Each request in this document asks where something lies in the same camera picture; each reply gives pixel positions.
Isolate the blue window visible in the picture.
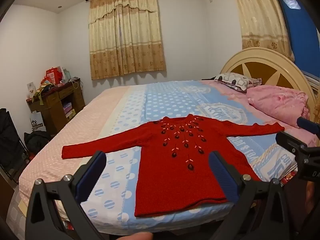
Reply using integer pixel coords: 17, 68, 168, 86
269, 0, 320, 78

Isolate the wide beige curtain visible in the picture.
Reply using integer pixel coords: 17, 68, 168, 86
89, 0, 167, 80

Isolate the black bag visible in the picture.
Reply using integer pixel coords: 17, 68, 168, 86
24, 131, 52, 154

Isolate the pink box stack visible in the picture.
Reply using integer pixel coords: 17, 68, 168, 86
62, 102, 75, 119

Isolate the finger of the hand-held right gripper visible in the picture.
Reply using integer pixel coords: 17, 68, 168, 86
276, 131, 308, 156
297, 116, 320, 135

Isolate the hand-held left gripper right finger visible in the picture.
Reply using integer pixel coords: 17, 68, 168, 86
208, 151, 294, 240

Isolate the grey patterned pillow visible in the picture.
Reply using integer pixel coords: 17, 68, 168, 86
214, 72, 263, 93

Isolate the red gift box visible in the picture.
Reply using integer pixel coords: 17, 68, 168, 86
41, 67, 63, 84

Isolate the person's left hand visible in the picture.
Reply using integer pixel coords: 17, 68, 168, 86
117, 232, 153, 240

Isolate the brown wooden desk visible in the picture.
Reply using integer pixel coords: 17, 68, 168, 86
26, 79, 86, 134

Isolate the bed with patterned sheet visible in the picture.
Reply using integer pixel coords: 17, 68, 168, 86
19, 79, 318, 235

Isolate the red knitted sweater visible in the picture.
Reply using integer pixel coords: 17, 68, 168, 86
61, 114, 285, 218

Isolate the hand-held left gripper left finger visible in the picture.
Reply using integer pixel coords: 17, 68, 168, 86
25, 151, 107, 240

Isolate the person's right forearm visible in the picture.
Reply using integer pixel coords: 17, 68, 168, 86
305, 181, 320, 215

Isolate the cream wooden headboard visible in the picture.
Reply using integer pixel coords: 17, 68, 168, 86
221, 47, 318, 110

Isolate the striped green scarf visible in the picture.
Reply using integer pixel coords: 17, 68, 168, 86
34, 84, 55, 104

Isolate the white paper bag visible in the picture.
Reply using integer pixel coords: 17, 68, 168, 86
30, 112, 47, 133

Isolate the floral mattress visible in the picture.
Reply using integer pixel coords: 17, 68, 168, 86
60, 171, 299, 233

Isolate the pink quilt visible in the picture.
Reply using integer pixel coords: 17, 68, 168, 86
246, 85, 312, 128

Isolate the black folding chair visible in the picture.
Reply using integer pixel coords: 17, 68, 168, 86
0, 108, 29, 178

